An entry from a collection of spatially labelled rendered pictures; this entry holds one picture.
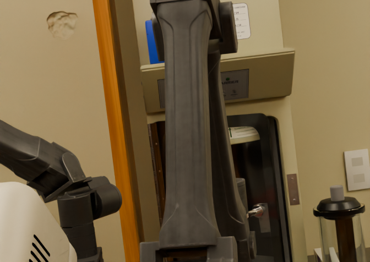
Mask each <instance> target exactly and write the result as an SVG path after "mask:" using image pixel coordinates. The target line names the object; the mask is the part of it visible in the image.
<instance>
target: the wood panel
mask: <svg viewBox="0 0 370 262"><path fill-rule="evenodd" d="M92 3H93V8H94V16H95V25H96V33H97V42H98V47H99V55H100V64H101V73H102V81H103V86H104V94H105V103H106V111H107V120H108V128H109V133H110V142H111V150H112V159H113V167H114V172H115V181H116V187H117V188H118V189H119V191H120V192H121V195H122V205H121V208H120V209H119V215H120V220H121V228H122V237H123V245H124V253H125V259H126V262H140V243H141V242H145V238H144V230H143V221H142V212H141V207H140V199H139V190H138V181H137V173H136V167H135V159H134V150H133V142H132V134H131V128H130V120H129V111H128V102H127V94H126V85H125V80H124V71H123V63H122V54H121V45H120V40H119V32H118V24H117V15H116V6H115V0H92Z"/></svg>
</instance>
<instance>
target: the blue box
mask: <svg viewBox="0 0 370 262"><path fill-rule="evenodd" d="M145 29H146V38H147V43H148V51H149V60H150V64H158V63H164V62H165V61H161V62H159V60H158V56H157V50H156V45H155V39H154V33H153V27H152V21H151V20H147V21H146V22H145Z"/></svg>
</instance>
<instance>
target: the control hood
mask: <svg viewBox="0 0 370 262"><path fill-rule="evenodd" d="M294 62H295V49H293V47H291V48H283V49H277V50H268V51H259V52H250V53H241V54H232V55H227V56H221V61H220V72H228V71H233V70H242V69H249V85H248V98H243V99H235V100H226V101H224V102H225V103H232V102H241V101H250V100H259V99H267V98H273V97H282V96H290V94H291V91H292V80H293V69H294ZM140 73H141V78H142V86H143V94H144V102H145V110H146V112H147V113H152V112H160V111H165V108H160V99H159V89H158V83H157V80H160V79H164V78H165V63H158V64H149V65H142V67H140Z"/></svg>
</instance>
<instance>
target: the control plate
mask: <svg viewBox="0 0 370 262"><path fill-rule="evenodd" d="M220 73H221V83H222V90H223V91H225V94H224V101H226V100H235V99H243V98H248V85H249V69H242V70H233V71H228V72H220ZM227 77H230V80H229V81H226V80H225V79H226V78H227ZM157 83H158V89H159V99H160V108H165V79H160V80H157ZM234 89H235V90H236V92H235V93H234V92H232V90H234Z"/></svg>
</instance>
